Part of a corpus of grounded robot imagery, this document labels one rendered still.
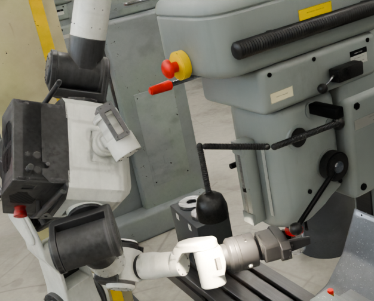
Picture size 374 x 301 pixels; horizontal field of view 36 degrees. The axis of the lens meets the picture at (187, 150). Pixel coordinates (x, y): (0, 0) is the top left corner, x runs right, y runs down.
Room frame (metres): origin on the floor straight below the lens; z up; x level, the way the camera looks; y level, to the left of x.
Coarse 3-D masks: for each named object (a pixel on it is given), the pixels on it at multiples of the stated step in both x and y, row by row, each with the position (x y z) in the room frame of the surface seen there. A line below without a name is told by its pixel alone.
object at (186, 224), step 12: (180, 204) 1.77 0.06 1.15; (192, 204) 1.75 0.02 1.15; (180, 216) 1.73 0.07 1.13; (192, 216) 1.66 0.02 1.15; (180, 228) 1.75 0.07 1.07; (192, 228) 1.64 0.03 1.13; (204, 228) 1.61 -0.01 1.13; (216, 228) 1.63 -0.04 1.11; (228, 228) 1.64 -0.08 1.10; (180, 240) 1.78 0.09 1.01; (192, 252) 1.69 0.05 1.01
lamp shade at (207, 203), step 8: (216, 192) 1.15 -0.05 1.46; (200, 200) 1.14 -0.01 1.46; (208, 200) 1.13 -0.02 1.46; (216, 200) 1.13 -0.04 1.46; (224, 200) 1.14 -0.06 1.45; (200, 208) 1.13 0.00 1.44; (208, 208) 1.12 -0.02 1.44; (216, 208) 1.12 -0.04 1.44; (224, 208) 1.13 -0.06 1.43; (200, 216) 1.13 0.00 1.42; (208, 216) 1.12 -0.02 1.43; (216, 216) 1.12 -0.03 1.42; (224, 216) 1.13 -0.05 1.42; (208, 224) 1.12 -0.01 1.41
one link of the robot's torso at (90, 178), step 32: (32, 128) 1.24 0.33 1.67; (64, 128) 1.27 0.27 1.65; (96, 128) 1.31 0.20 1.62; (32, 160) 1.19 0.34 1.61; (64, 160) 1.22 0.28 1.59; (96, 160) 1.25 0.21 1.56; (128, 160) 1.33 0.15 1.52; (32, 192) 1.21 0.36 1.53; (64, 192) 1.12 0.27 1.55; (96, 192) 1.20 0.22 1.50; (128, 192) 1.27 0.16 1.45
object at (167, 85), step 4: (192, 76) 1.28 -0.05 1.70; (196, 76) 1.29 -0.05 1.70; (200, 76) 1.29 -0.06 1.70; (168, 80) 1.26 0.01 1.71; (176, 80) 1.27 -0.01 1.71; (184, 80) 1.27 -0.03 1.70; (188, 80) 1.28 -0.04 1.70; (160, 84) 1.24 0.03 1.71; (164, 84) 1.25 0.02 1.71; (168, 84) 1.25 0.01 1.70; (172, 84) 1.25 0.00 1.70; (176, 84) 1.26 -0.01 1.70; (152, 88) 1.23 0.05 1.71; (156, 88) 1.23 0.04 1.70; (160, 88) 1.24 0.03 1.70; (164, 88) 1.24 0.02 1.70; (168, 88) 1.25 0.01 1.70; (152, 92) 1.23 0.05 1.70; (156, 92) 1.23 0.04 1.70; (160, 92) 1.24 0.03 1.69
